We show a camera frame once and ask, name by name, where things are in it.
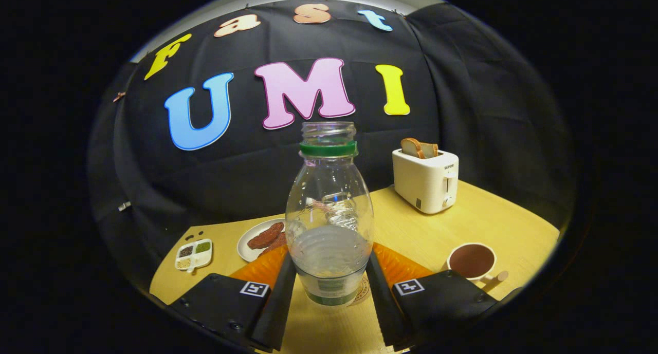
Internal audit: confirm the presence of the wooden table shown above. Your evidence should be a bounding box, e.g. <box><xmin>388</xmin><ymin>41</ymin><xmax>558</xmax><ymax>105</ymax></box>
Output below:
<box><xmin>149</xmin><ymin>179</ymin><xmax>560</xmax><ymax>354</ymax></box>

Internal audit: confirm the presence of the clear plastic bottle green ring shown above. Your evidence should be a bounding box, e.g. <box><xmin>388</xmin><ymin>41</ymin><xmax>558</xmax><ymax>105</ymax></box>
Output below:
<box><xmin>285</xmin><ymin>121</ymin><xmax>375</xmax><ymax>306</ymax></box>

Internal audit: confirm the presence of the beige cup wooden handle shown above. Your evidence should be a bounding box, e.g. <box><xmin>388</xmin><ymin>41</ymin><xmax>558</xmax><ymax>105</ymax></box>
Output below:
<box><xmin>445</xmin><ymin>243</ymin><xmax>509</xmax><ymax>285</ymax></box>

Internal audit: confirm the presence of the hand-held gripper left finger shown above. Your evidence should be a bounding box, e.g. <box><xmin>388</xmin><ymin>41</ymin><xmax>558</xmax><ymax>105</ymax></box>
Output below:
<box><xmin>167</xmin><ymin>245</ymin><xmax>298</xmax><ymax>353</ymax></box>

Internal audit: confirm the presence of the white divided grain dish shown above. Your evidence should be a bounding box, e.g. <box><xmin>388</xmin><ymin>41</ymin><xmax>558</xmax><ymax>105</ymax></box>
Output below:
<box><xmin>175</xmin><ymin>238</ymin><xmax>213</xmax><ymax>272</ymax></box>

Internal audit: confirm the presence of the black backdrop cloth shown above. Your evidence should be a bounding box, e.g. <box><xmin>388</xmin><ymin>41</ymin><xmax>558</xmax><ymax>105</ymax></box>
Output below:
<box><xmin>87</xmin><ymin>0</ymin><xmax>574</xmax><ymax>293</ymax></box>

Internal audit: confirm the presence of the white toaster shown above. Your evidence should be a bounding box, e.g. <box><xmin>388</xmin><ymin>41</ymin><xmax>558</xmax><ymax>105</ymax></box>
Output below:
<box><xmin>392</xmin><ymin>148</ymin><xmax>460</xmax><ymax>215</ymax></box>

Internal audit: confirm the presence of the white round plate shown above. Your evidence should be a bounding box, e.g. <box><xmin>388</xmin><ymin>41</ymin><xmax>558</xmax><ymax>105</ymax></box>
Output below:
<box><xmin>237</xmin><ymin>218</ymin><xmax>288</xmax><ymax>263</ymax></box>

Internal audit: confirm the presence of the round wooden coaster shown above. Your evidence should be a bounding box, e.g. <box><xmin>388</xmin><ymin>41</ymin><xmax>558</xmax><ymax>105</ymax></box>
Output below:
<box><xmin>350</xmin><ymin>274</ymin><xmax>371</xmax><ymax>307</ymax></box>

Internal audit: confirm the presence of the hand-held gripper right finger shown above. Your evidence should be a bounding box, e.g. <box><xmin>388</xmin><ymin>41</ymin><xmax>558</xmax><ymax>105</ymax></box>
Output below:
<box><xmin>366</xmin><ymin>243</ymin><xmax>502</xmax><ymax>352</ymax></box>

